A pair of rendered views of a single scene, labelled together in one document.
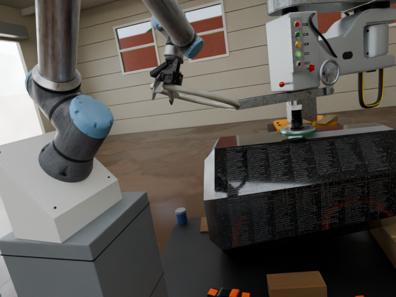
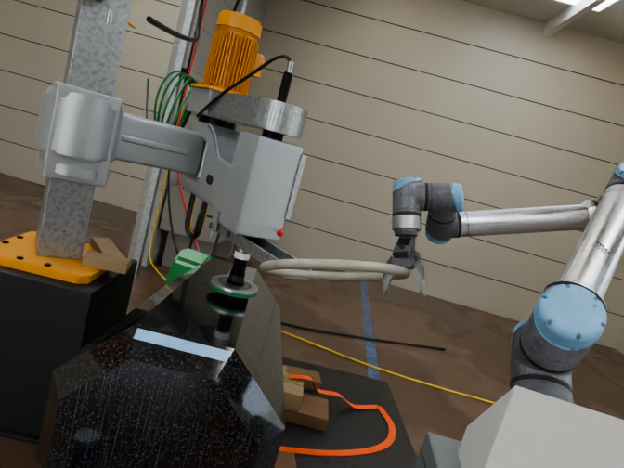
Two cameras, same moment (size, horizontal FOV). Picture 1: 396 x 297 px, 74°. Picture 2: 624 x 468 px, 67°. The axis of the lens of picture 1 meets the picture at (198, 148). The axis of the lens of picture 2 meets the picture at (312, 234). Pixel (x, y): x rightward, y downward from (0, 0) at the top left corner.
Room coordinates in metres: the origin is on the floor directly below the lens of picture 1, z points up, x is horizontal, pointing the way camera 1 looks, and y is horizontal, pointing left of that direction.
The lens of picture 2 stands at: (1.96, 1.41, 1.57)
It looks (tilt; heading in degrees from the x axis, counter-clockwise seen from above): 10 degrees down; 254
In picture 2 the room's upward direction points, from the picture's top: 16 degrees clockwise
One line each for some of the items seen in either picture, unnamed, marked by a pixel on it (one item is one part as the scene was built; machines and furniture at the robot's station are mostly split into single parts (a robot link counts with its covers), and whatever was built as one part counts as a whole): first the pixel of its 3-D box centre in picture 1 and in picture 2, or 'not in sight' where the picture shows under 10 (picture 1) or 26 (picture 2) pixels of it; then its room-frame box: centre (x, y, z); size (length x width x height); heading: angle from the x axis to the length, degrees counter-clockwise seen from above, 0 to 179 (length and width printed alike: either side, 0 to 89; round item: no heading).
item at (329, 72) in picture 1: (324, 72); not in sight; (1.58, -0.80, 1.22); 0.15 x 0.10 x 0.15; 109
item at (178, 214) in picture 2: not in sight; (207, 226); (1.62, -4.04, 0.43); 1.30 x 0.62 x 0.86; 72
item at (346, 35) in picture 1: (343, 52); (227, 176); (1.77, -1.02, 1.33); 0.74 x 0.23 x 0.49; 109
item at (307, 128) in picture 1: (297, 128); (234, 284); (1.66, -0.65, 0.90); 0.21 x 0.21 x 0.01
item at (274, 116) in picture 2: (335, 0); (242, 115); (1.77, -0.98, 1.64); 0.96 x 0.25 x 0.17; 109
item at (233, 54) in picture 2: not in sight; (235, 58); (1.86, -1.28, 1.93); 0.31 x 0.28 x 0.40; 19
